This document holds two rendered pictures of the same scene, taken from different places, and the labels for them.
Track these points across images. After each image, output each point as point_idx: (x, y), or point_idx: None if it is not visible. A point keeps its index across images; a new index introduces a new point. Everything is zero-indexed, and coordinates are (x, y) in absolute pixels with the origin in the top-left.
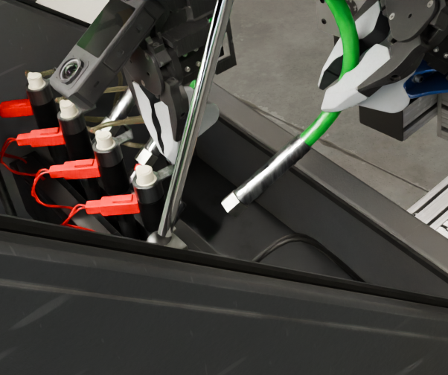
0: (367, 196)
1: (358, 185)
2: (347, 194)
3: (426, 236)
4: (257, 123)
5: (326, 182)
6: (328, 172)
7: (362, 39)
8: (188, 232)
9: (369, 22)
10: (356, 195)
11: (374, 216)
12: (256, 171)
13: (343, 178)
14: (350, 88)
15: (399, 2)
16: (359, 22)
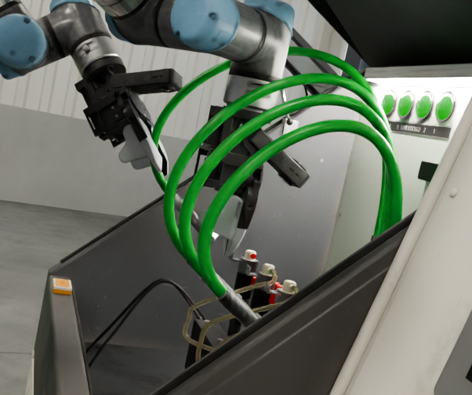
0: (63, 326)
1: (60, 331)
2: (74, 331)
3: (61, 306)
4: (72, 387)
5: (78, 340)
6: (68, 342)
7: (150, 133)
8: (209, 335)
9: (145, 126)
10: (69, 329)
11: (74, 320)
12: (197, 217)
13: (63, 336)
14: (165, 150)
15: (140, 108)
16: (145, 130)
